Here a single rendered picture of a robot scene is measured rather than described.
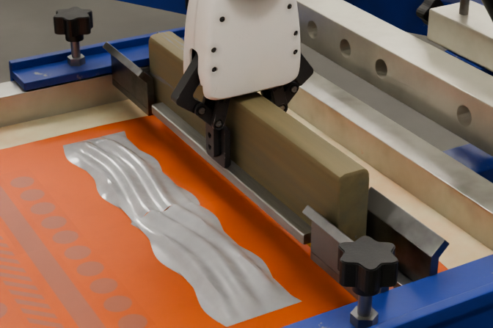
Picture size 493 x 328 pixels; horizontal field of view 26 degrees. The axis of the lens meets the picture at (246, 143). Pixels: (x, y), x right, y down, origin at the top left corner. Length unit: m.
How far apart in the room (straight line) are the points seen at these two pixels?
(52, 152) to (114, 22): 3.14
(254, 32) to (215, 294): 0.23
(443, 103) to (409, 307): 0.33
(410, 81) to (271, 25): 0.23
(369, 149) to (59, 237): 0.32
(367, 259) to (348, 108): 0.40
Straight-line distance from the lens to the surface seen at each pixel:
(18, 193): 1.05
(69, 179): 1.06
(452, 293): 0.82
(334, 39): 1.22
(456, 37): 1.13
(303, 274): 0.91
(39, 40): 4.11
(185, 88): 0.94
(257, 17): 0.93
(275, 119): 0.93
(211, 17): 0.91
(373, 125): 1.08
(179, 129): 1.06
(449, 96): 1.07
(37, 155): 1.12
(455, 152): 1.20
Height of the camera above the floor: 1.46
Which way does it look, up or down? 27 degrees down
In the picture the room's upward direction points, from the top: straight up
